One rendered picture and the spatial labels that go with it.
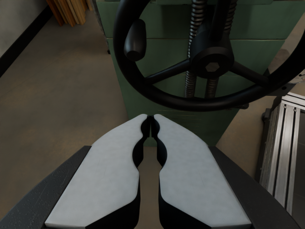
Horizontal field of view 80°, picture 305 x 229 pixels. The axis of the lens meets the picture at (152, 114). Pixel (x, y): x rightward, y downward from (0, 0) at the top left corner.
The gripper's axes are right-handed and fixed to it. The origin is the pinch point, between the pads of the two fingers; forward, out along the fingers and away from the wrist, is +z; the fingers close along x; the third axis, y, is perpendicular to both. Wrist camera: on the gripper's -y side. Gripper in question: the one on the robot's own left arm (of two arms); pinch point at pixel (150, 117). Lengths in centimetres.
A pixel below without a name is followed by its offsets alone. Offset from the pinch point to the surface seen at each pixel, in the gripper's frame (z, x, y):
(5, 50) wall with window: 138, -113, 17
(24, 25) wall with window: 161, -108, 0
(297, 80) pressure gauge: 34, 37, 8
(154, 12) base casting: 34.8, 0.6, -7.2
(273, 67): 41, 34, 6
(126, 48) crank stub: 9.6, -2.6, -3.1
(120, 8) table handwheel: 14.0, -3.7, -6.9
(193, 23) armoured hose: 22.1, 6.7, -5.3
